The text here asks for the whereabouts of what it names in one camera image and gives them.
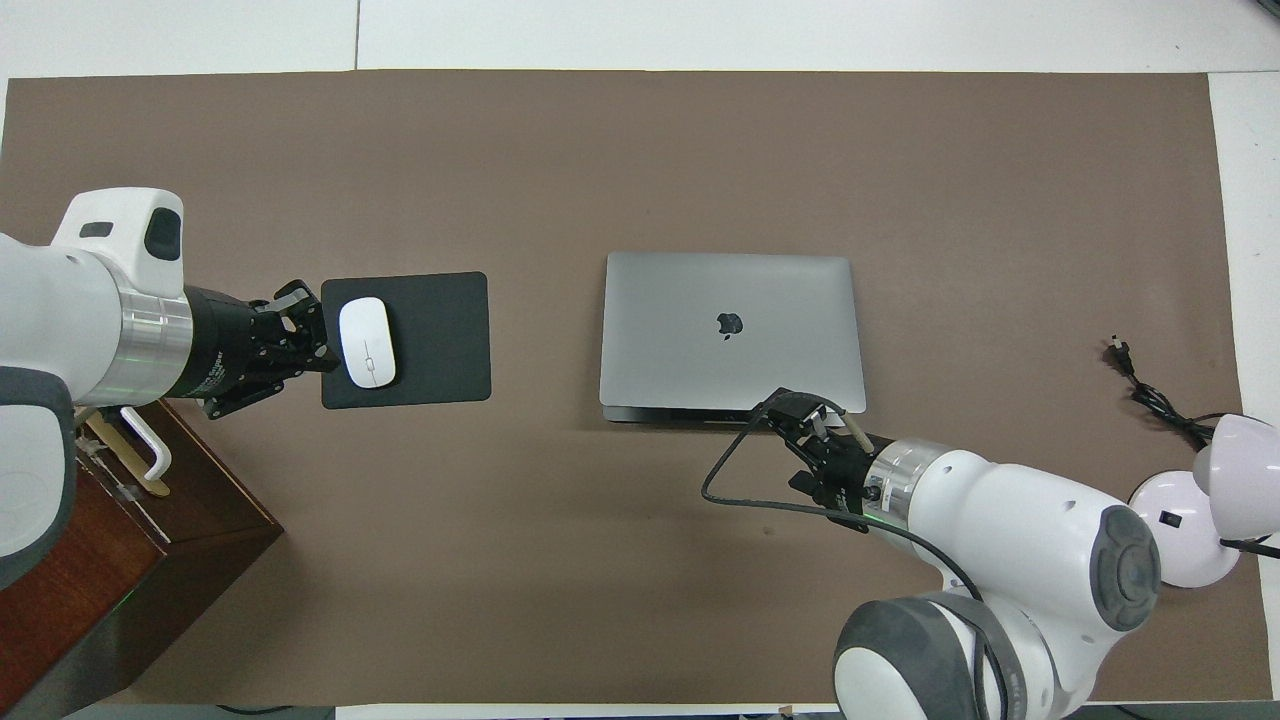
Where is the white computer mouse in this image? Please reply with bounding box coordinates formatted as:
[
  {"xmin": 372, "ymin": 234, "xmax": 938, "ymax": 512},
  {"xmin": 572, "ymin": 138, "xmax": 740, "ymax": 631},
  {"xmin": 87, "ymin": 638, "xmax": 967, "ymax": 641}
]
[{"xmin": 338, "ymin": 297, "xmax": 398, "ymax": 390}]

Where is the brass handle backing plate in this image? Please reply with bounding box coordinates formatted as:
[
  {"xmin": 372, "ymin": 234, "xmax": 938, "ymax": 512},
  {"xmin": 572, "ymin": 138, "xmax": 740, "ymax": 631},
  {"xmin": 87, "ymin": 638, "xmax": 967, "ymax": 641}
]
[{"xmin": 80, "ymin": 405, "xmax": 171, "ymax": 498}]

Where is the white box handle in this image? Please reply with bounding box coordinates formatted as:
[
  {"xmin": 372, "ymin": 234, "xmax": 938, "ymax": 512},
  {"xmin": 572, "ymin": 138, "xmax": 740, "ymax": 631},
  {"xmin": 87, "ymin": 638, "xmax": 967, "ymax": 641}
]
[{"xmin": 118, "ymin": 405, "xmax": 174, "ymax": 481}]

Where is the dark brown wooden box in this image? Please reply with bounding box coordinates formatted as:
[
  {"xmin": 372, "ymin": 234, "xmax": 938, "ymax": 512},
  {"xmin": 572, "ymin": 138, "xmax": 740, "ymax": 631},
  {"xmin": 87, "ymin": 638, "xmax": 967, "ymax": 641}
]
[{"xmin": 0, "ymin": 395, "xmax": 285, "ymax": 716}]

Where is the brown table mat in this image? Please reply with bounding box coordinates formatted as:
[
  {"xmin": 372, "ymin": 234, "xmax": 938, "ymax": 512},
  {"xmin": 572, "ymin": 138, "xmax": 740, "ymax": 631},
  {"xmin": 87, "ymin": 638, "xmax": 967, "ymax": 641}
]
[{"xmin": 0, "ymin": 68, "xmax": 1246, "ymax": 706}]

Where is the black lamp power cable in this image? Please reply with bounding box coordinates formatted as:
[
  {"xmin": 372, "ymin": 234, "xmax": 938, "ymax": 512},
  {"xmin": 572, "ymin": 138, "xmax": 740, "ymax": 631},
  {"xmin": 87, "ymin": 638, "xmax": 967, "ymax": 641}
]
[{"xmin": 1103, "ymin": 337, "xmax": 1223, "ymax": 451}]

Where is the black mouse pad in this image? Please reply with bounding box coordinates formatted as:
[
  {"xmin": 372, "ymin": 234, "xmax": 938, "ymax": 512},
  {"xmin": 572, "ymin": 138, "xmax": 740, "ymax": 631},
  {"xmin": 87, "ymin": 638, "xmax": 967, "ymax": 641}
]
[{"xmin": 320, "ymin": 271, "xmax": 493, "ymax": 411}]

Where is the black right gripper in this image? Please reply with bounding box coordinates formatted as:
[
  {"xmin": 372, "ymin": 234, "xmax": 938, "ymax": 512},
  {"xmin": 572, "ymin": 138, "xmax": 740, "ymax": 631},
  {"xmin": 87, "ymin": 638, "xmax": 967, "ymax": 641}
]
[{"xmin": 765, "ymin": 390, "xmax": 879, "ymax": 531}]

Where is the silver laptop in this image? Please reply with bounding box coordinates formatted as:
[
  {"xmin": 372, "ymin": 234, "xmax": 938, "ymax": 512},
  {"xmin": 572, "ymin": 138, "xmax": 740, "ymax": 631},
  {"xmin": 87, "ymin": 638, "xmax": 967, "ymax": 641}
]
[{"xmin": 599, "ymin": 251, "xmax": 868, "ymax": 424}]

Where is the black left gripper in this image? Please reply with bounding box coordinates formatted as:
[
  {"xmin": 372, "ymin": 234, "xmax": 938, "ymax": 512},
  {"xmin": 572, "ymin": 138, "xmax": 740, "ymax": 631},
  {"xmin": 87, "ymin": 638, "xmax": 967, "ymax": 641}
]
[{"xmin": 185, "ymin": 280, "xmax": 342, "ymax": 419}]

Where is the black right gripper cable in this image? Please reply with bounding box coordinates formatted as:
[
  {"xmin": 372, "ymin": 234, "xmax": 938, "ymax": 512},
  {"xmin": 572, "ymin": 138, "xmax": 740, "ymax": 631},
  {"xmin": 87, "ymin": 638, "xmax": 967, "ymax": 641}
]
[{"xmin": 700, "ymin": 395, "xmax": 1013, "ymax": 720}]

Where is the white desk lamp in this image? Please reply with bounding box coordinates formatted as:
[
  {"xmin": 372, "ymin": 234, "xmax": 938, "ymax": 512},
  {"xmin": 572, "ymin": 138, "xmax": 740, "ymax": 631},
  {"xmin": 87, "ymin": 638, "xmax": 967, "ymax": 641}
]
[{"xmin": 1127, "ymin": 413, "xmax": 1280, "ymax": 589}]

